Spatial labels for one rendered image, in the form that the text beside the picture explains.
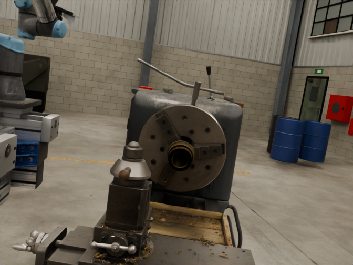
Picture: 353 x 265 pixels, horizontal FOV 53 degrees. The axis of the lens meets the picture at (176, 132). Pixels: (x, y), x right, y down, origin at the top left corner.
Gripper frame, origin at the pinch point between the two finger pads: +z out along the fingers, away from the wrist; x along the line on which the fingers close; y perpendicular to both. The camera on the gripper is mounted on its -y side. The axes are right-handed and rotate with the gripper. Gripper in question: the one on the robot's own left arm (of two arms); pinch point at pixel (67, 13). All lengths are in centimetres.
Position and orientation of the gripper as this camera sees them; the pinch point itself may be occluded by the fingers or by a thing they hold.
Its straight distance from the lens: 200.3
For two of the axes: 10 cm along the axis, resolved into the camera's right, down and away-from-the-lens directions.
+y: -2.7, 9.5, 1.7
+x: 9.3, 3.0, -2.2
